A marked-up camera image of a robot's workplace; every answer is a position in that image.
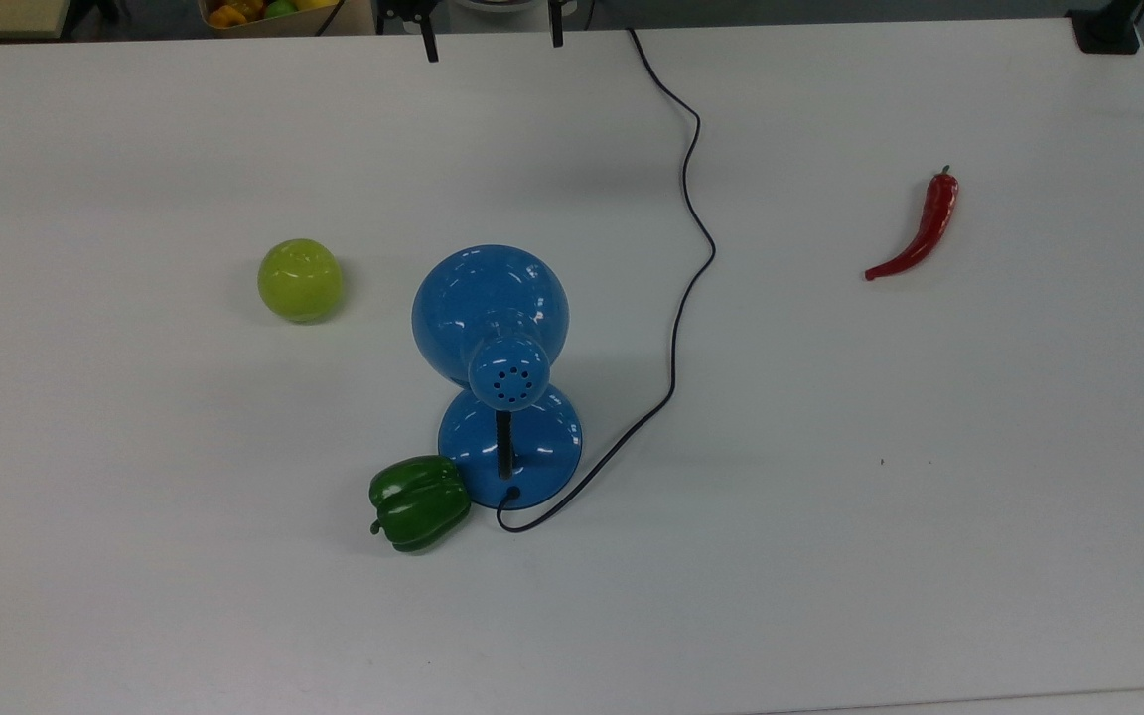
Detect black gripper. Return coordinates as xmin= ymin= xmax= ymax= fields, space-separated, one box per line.
xmin=376 ymin=0 xmax=573 ymax=64

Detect blue desk lamp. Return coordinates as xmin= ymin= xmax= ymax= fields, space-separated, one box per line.
xmin=411 ymin=244 xmax=584 ymax=511

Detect cardboard box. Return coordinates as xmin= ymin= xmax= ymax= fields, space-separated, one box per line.
xmin=197 ymin=0 xmax=377 ymax=38

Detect orange toy fruit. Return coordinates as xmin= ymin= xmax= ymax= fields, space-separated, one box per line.
xmin=207 ymin=0 xmax=265 ymax=29

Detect green apple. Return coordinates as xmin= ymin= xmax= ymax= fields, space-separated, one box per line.
xmin=256 ymin=238 xmax=345 ymax=324

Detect green bell pepper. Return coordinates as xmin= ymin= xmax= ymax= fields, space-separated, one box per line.
xmin=368 ymin=455 xmax=472 ymax=554

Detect red chili pepper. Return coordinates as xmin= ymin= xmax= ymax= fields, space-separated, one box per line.
xmin=864 ymin=165 xmax=960 ymax=282

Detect black lamp power cable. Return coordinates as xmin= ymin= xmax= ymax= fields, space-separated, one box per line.
xmin=496 ymin=28 xmax=717 ymax=534

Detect black table clamp mount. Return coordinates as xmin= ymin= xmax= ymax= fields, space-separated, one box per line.
xmin=1068 ymin=0 xmax=1144 ymax=56

